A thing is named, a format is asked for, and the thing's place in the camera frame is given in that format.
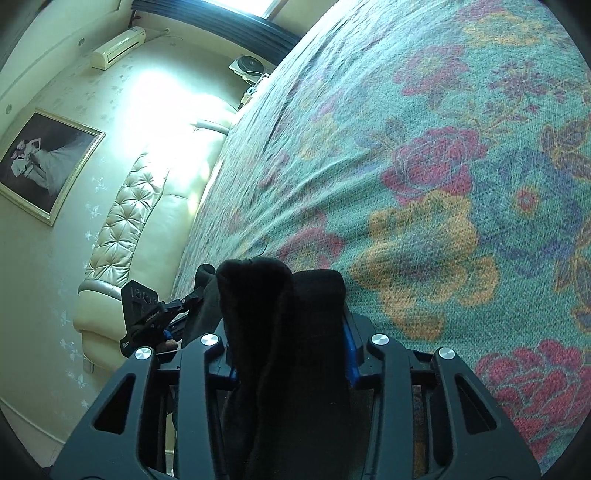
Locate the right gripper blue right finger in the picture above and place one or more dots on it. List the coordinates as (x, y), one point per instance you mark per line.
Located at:
(351, 355)

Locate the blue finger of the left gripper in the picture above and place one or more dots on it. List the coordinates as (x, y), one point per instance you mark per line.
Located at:
(175, 329)

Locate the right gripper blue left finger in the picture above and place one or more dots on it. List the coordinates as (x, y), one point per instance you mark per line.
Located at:
(221, 368)

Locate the black studded pants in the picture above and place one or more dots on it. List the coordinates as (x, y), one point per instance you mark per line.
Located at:
(291, 414)

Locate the person's left hand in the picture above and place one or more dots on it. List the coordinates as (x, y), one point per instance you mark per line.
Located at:
(167, 346)

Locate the cream tufted headboard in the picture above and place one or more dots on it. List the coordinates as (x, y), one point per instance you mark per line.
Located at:
(144, 234)

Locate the framed wedding photo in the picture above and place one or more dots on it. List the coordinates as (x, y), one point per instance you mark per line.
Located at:
(41, 164)

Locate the floral bedspread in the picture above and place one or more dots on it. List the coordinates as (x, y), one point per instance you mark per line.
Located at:
(437, 154)

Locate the white desk fan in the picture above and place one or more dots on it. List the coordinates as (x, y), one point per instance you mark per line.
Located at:
(248, 68)

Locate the left navy curtain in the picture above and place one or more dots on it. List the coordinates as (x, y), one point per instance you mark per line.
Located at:
(259, 36)

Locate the white wall air conditioner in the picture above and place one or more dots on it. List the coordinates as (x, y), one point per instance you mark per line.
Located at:
(115, 49)

